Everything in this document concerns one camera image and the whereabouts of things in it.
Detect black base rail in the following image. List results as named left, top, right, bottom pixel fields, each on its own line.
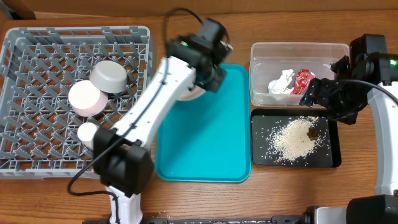
left=141, top=212, right=315, bottom=224

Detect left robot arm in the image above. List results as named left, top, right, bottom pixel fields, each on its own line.
left=92, top=19, right=233, bottom=223

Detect white paper cup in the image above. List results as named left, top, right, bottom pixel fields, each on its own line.
left=77, top=122, right=99, bottom=149

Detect red snack wrapper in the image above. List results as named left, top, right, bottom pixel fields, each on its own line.
left=291, top=69, right=316, bottom=95

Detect teal plastic tray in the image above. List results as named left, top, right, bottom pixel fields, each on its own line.
left=155, top=64, right=251, bottom=183

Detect rice and food scraps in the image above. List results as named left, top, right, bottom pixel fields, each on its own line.
left=260, top=116, right=328, bottom=165

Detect large white plate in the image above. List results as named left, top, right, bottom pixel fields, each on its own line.
left=178, top=86, right=206, bottom=101

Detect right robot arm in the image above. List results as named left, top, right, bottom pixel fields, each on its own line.
left=299, top=34, right=397, bottom=223

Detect black tray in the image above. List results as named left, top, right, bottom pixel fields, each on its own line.
left=251, top=108, right=341, bottom=168

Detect grey plastic dish rack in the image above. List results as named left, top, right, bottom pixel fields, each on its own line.
left=1, top=26, right=156, bottom=179

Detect crumpled white tissue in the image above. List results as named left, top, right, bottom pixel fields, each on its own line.
left=268, top=69, right=294, bottom=95

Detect clear plastic bin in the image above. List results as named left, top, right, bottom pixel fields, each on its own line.
left=249, top=42, right=349, bottom=106

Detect grey bowl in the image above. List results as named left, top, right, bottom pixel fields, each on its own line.
left=90, top=60, right=127, bottom=93

